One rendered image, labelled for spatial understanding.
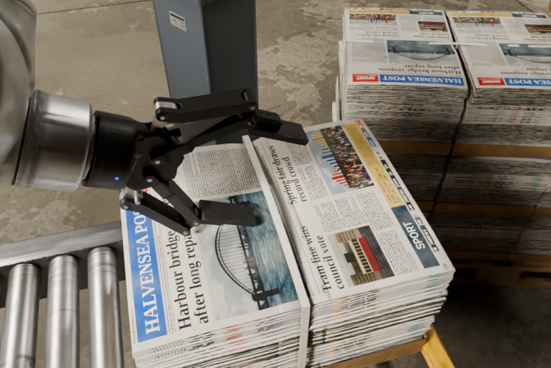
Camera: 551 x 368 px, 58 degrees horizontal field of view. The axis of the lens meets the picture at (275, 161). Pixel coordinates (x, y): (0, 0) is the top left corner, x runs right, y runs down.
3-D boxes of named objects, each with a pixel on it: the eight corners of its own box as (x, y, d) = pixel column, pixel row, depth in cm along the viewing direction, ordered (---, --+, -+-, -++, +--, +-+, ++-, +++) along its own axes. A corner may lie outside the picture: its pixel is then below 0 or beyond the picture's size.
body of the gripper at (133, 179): (96, 90, 49) (186, 109, 53) (76, 153, 53) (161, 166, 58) (98, 139, 44) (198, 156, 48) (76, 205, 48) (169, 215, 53)
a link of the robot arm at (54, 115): (17, 142, 51) (79, 151, 54) (9, 207, 45) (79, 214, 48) (34, 69, 46) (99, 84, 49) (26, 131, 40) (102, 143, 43)
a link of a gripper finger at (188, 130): (151, 143, 53) (145, 134, 52) (250, 106, 53) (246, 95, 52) (155, 169, 50) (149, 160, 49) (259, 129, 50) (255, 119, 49)
